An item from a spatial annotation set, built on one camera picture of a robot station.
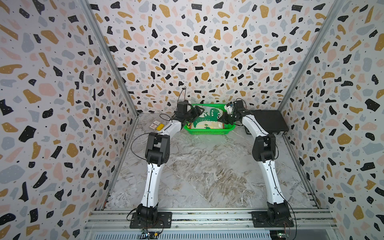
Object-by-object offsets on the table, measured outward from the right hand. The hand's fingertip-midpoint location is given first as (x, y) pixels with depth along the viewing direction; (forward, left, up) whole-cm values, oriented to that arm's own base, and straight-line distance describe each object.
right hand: (218, 119), depth 107 cm
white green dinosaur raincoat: (0, +6, 0) cm, 6 cm away
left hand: (+1, +10, +7) cm, 13 cm away
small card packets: (-2, +45, -6) cm, 46 cm away
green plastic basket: (-5, -8, -5) cm, 10 cm away
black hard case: (-21, -25, +20) cm, 38 cm away
